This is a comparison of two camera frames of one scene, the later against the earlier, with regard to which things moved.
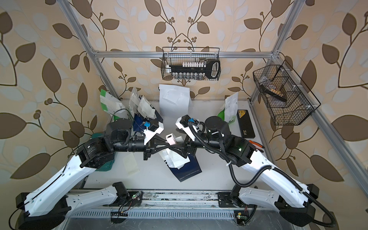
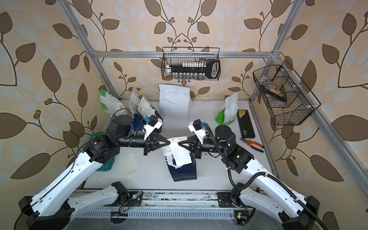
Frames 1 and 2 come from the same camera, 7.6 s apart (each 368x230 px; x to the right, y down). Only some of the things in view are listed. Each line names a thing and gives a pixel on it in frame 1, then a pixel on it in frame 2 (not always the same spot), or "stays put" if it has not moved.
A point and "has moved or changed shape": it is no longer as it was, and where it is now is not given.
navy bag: [188, 170] has moved or changed shape
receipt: [174, 158] stays put
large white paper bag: [175, 101] stays put
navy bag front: [139, 120] → [145, 109]
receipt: [145, 109] stays put
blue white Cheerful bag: [134, 100] stays put
